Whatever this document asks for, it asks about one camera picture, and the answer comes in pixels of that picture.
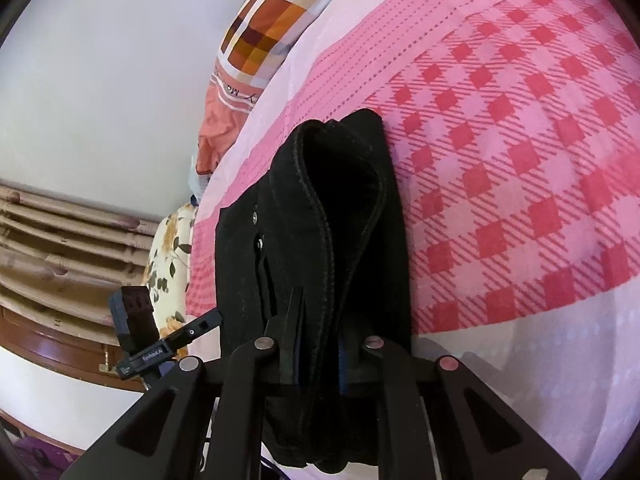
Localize floral cream pillow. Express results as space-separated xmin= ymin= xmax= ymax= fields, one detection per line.
xmin=144 ymin=202 xmax=198 ymax=333

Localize pink checked bedsheet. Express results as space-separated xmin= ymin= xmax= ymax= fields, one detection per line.
xmin=185 ymin=0 xmax=640 ymax=480

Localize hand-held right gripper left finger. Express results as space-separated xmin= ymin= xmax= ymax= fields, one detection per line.
xmin=60 ymin=287 xmax=307 ymax=480

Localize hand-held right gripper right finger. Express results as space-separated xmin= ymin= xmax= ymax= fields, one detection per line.
xmin=337 ymin=335 xmax=581 ymax=480

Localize black pants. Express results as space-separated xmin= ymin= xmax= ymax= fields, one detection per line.
xmin=214 ymin=107 xmax=413 ymax=473

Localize white blue cloth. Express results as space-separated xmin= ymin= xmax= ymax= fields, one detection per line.
xmin=187 ymin=152 xmax=216 ymax=206

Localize beige curtain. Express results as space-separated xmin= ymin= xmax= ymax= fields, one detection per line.
xmin=0 ymin=177 xmax=161 ymax=321

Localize orange checked pillow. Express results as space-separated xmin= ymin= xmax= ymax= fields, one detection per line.
xmin=195 ymin=0 xmax=361 ymax=176

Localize purple patterned cloth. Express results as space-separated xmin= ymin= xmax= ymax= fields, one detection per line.
xmin=10 ymin=435 xmax=86 ymax=471

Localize brown wooden door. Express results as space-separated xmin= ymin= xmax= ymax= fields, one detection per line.
xmin=0 ymin=305 xmax=151 ymax=393

